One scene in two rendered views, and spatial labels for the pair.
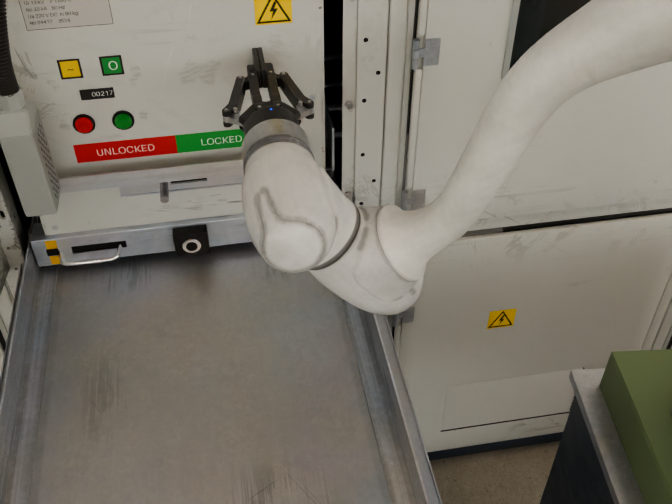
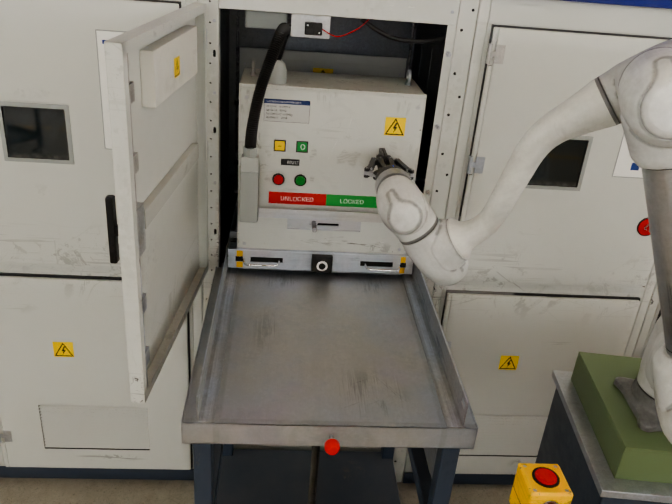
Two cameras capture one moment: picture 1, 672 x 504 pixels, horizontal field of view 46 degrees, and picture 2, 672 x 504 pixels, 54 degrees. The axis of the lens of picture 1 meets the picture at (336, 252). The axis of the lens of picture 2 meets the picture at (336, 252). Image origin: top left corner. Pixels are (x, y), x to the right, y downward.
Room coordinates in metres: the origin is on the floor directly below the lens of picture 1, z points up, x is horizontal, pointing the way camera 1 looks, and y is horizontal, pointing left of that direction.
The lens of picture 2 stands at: (-0.66, 0.09, 1.78)
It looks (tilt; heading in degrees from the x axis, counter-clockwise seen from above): 26 degrees down; 4
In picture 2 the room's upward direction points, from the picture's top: 5 degrees clockwise
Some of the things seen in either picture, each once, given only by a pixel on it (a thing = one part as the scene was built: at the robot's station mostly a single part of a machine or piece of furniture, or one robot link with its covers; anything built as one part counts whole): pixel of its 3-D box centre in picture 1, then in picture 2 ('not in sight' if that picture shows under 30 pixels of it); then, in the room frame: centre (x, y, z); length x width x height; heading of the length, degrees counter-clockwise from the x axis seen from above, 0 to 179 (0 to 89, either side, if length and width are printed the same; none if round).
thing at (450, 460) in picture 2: not in sight; (315, 451); (0.75, 0.20, 0.46); 0.64 x 0.58 x 0.66; 10
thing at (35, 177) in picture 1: (29, 154); (249, 186); (0.96, 0.45, 1.14); 0.08 x 0.05 x 0.17; 10
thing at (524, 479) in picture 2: not in sight; (540, 497); (0.30, -0.26, 0.85); 0.08 x 0.08 x 0.10; 10
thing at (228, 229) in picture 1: (190, 227); (321, 258); (1.08, 0.26, 0.89); 0.54 x 0.05 x 0.06; 100
